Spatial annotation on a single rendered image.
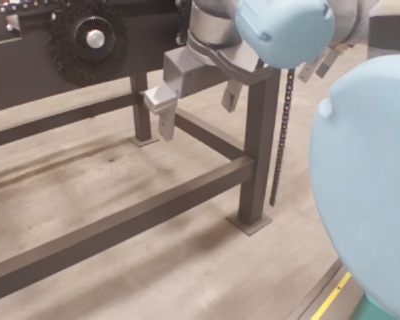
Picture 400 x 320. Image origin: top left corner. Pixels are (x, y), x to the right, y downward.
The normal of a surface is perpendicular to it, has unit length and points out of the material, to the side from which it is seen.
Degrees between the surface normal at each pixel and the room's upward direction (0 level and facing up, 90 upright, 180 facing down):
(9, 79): 90
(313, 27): 115
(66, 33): 90
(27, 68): 90
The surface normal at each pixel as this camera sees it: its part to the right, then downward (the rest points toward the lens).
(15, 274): 0.61, 0.42
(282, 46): 0.31, 0.80
